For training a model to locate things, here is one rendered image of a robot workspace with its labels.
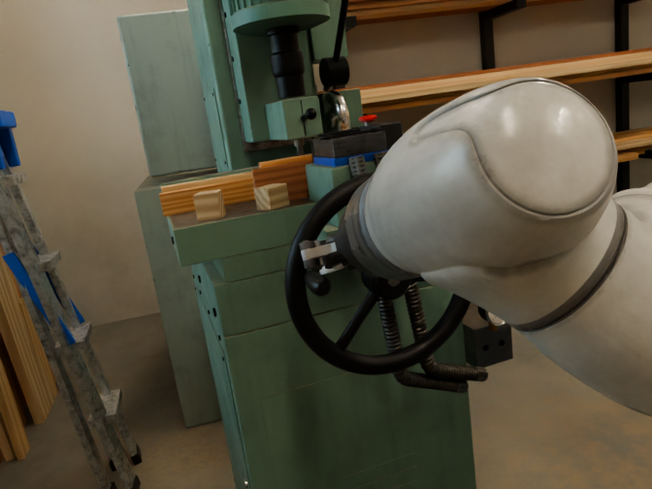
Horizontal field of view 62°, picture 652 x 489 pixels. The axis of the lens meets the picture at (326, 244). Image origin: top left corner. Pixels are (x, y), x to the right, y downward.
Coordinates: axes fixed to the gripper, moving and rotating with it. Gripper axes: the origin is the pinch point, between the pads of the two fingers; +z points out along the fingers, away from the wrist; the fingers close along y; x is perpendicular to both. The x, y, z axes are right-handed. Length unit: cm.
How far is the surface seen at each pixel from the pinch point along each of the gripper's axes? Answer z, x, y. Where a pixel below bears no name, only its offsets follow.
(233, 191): 35.9, -18.3, 4.3
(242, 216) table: 22.2, -11.0, 5.8
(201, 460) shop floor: 129, 46, 21
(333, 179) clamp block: 11.7, -12.0, -6.8
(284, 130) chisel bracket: 29.7, -26.2, -6.2
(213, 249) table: 23.4, -6.9, 11.0
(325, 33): 44, -51, -24
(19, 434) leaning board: 161, 26, 80
